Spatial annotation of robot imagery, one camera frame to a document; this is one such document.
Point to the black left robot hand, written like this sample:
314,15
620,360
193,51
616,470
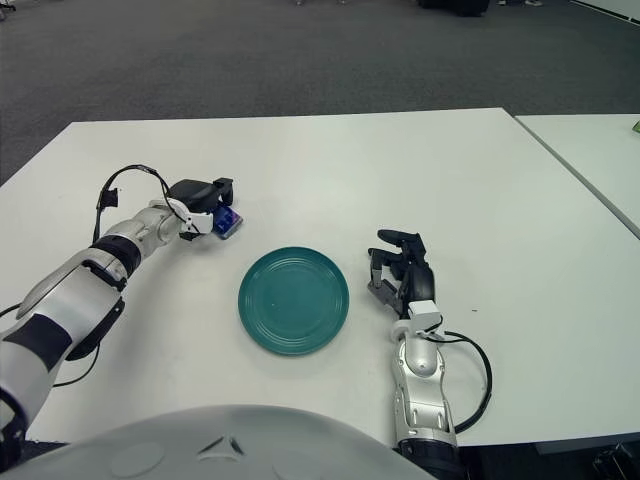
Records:
192,192

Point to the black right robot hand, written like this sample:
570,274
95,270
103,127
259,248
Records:
420,285

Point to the blue gum box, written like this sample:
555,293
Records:
227,222

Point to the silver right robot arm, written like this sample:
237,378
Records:
422,385

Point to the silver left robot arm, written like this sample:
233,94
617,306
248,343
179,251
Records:
75,300

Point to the teal round plate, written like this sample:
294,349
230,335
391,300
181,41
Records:
292,300

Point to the grey robot torso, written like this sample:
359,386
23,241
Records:
200,445

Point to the black object under table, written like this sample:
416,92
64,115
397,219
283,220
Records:
620,462

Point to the black background object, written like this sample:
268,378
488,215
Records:
452,6

